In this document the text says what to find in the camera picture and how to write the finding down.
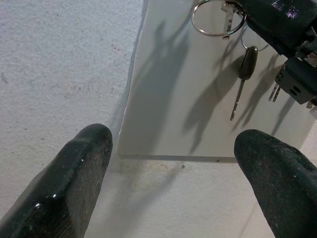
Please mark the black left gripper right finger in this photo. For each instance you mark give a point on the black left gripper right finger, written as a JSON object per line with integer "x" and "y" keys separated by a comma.
{"x": 284, "y": 186}

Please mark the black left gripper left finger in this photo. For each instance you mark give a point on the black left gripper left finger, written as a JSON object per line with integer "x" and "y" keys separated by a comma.
{"x": 62, "y": 188}

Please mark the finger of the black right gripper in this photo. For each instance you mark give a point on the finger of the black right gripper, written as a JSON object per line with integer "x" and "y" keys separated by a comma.
{"x": 277, "y": 19}

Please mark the plain silver key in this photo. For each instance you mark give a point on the plain silver key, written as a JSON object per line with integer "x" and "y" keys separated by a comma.
{"x": 227, "y": 22}

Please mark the black-headed silver key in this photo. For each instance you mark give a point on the black-headed silver key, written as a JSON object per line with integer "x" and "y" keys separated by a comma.
{"x": 247, "y": 64}

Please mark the grey wall panel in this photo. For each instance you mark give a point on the grey wall panel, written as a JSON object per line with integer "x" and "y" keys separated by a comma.
{"x": 173, "y": 99}

